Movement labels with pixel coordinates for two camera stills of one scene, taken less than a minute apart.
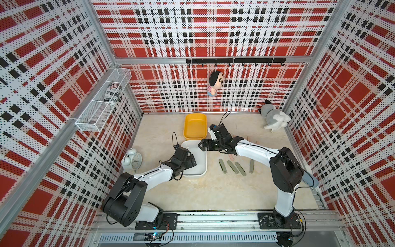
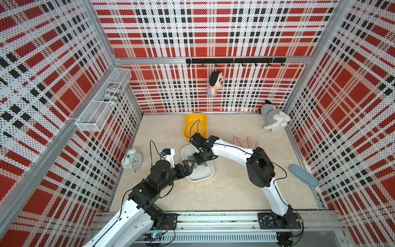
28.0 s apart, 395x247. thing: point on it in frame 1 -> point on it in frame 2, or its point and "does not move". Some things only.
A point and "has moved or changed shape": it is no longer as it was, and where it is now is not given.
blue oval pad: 308,180 does not move
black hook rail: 236,60 does not move
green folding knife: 244,173 -> 201,163
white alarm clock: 132,160 does not move
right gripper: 209,147 -> 195,156
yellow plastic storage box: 195,126 does not move
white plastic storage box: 200,157 has moved or changed shape
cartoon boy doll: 216,82 does not move
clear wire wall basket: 91,118 does not move
